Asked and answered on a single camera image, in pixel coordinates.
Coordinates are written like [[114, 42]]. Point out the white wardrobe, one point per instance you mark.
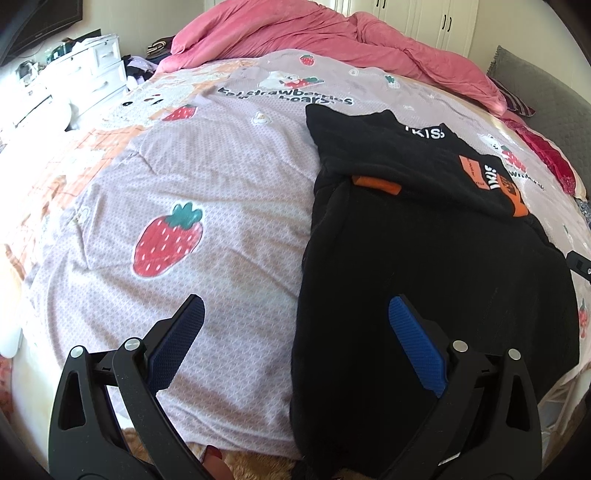
[[429, 18]]

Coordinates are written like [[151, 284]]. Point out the black television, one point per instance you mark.
[[41, 18]]

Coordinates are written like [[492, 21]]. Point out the white plastic stool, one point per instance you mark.
[[561, 406]]

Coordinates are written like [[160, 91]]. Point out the striped pillow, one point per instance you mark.
[[515, 99]]

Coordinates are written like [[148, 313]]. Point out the dark clothes pile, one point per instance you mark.
[[138, 67]]

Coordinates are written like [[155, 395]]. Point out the white round object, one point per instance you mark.
[[9, 339]]

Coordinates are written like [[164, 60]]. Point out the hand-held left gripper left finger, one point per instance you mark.
[[178, 341]]

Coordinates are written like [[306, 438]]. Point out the person's left hand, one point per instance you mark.
[[216, 471]]

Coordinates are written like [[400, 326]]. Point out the strawberry printed bed sheet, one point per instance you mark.
[[207, 161]]

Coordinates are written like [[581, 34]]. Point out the pink duvet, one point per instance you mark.
[[286, 27]]

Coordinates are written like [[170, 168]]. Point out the black long-sleeved shirt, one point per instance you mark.
[[415, 240]]

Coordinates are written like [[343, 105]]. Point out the white dresser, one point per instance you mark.
[[101, 60]]

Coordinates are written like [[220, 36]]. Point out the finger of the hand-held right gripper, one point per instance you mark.
[[579, 265]]

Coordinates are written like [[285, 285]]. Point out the grey quilted headboard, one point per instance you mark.
[[549, 106]]

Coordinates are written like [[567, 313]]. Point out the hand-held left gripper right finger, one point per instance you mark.
[[415, 346]]

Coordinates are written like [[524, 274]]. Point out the blue patterned pillow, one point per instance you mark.
[[585, 210]]

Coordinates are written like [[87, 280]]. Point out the brown striped bag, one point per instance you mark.
[[159, 48]]

